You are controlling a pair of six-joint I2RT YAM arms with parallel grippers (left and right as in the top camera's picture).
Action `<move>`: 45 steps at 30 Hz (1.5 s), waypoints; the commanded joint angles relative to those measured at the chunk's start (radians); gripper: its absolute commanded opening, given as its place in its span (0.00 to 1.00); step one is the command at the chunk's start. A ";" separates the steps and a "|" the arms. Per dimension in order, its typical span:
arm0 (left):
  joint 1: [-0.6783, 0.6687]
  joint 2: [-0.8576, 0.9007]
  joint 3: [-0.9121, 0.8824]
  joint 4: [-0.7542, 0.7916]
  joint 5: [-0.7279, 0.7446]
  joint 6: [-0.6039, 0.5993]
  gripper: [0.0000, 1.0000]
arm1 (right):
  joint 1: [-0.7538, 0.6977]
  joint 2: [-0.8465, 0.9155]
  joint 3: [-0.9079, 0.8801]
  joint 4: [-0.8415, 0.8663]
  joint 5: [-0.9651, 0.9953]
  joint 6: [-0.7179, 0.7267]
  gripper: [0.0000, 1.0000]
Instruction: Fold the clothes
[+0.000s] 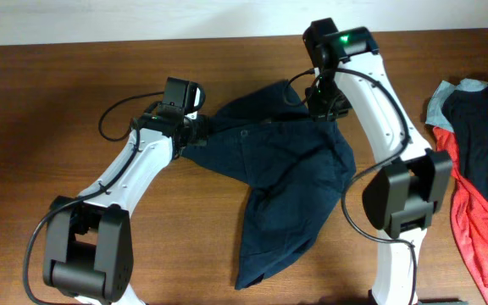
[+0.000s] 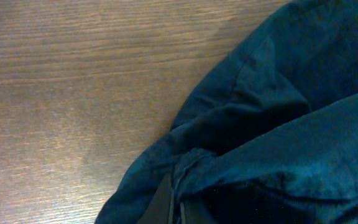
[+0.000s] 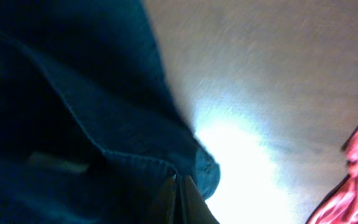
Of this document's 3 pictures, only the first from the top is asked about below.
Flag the navy blue shorts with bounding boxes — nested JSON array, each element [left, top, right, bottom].
[[182, 80, 356, 290]]

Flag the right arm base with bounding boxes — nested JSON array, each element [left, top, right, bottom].
[[417, 299, 469, 305]]

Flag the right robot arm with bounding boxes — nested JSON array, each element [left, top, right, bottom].
[[302, 18, 452, 305]]

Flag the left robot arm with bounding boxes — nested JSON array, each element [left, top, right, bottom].
[[41, 77, 207, 304]]

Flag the light blue garment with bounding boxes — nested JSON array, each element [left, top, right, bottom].
[[425, 79, 488, 133]]

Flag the red shirt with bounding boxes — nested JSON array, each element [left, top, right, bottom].
[[433, 127, 488, 304]]

